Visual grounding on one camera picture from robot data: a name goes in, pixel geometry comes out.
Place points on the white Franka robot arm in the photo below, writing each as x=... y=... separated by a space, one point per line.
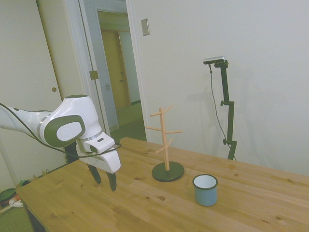
x=72 y=108

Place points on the wooden mug tree black base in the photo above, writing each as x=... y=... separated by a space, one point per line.
x=169 y=175

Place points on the black jointed camera stand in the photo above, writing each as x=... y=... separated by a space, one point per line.
x=225 y=84

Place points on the blue enamel mug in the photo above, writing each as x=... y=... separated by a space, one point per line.
x=205 y=195

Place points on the wooden hallway door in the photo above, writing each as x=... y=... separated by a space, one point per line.
x=113 y=72

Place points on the white open door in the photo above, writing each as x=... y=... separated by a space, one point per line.
x=103 y=60

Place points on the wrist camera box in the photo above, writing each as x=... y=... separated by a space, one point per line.
x=99 y=144

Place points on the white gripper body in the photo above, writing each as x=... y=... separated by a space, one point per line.
x=108 y=162

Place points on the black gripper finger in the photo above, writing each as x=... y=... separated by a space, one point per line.
x=112 y=182
x=96 y=175

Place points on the metal wall switch plate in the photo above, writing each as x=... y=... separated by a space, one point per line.
x=145 y=27

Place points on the green round floor object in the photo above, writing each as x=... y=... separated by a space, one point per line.
x=6 y=194

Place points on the white orange floor object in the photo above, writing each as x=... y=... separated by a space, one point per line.
x=16 y=203

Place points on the brass door hinge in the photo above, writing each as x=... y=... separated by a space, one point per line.
x=93 y=75

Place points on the grey exterior camera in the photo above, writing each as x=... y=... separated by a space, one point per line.
x=214 y=60

